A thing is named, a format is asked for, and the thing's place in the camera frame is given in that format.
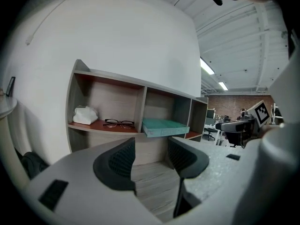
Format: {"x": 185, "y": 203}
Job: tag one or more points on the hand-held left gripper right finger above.
{"x": 189, "y": 163}

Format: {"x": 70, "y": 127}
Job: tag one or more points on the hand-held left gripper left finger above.
{"x": 112, "y": 170}

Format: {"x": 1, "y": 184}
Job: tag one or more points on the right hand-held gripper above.
{"x": 261, "y": 114}

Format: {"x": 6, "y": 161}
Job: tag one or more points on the small teal object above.
{"x": 164, "y": 126}

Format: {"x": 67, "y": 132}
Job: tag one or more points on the grey shelf unit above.
{"x": 117, "y": 102}

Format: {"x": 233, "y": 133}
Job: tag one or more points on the black office chair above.
{"x": 209, "y": 133}

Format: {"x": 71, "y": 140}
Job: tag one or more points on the black-rimmed glasses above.
{"x": 119, "y": 123}

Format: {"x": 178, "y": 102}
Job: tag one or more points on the rectangular ceiling light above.
{"x": 223, "y": 85}
{"x": 207, "y": 66}

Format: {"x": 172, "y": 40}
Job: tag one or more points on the dark backpack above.
{"x": 34, "y": 164}

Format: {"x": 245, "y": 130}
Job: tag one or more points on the black picture frame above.
{"x": 10, "y": 87}

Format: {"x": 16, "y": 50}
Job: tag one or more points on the white wall conduit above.
{"x": 47, "y": 15}

